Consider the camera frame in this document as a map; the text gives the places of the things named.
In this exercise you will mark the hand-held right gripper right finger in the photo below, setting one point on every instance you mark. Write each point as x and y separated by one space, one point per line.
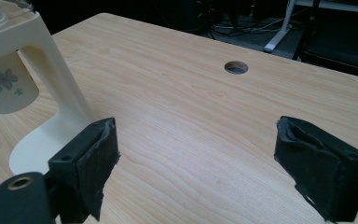
320 174

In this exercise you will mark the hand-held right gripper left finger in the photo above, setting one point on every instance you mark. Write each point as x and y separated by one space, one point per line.
87 168

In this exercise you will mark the cream plastic cup dispenser stand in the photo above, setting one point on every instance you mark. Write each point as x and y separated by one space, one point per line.
48 71

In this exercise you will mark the floral print paper cup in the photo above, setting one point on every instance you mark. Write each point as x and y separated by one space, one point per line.
4 85

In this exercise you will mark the white metal desk leg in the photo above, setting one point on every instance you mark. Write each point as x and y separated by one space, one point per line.
279 29

